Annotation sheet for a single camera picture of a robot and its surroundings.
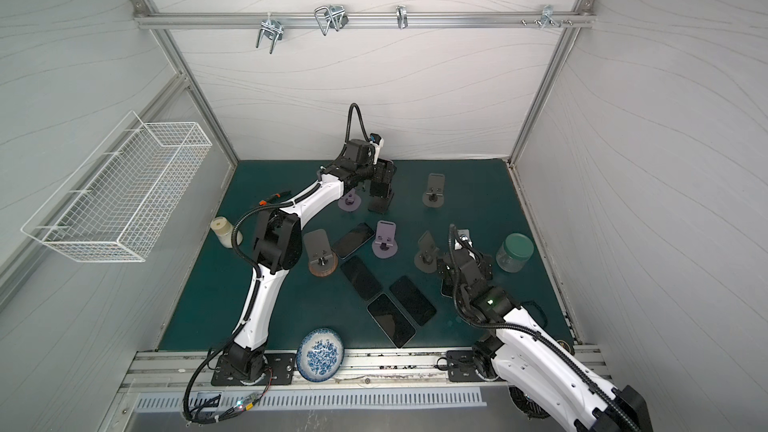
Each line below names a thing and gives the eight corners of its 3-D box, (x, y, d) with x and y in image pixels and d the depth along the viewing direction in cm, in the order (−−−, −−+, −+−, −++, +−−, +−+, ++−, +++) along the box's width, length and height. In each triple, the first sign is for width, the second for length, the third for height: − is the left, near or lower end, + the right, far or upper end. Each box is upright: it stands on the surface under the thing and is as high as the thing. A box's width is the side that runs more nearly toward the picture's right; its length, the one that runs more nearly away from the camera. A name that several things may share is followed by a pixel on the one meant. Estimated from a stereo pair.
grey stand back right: (423, 207, 111) (426, 185, 101) (422, 196, 114) (425, 173, 104) (442, 207, 111) (447, 185, 101) (441, 196, 114) (445, 173, 104)
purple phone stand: (374, 258, 94) (372, 242, 87) (375, 237, 99) (373, 220, 92) (396, 258, 94) (397, 242, 87) (396, 237, 99) (397, 220, 92)
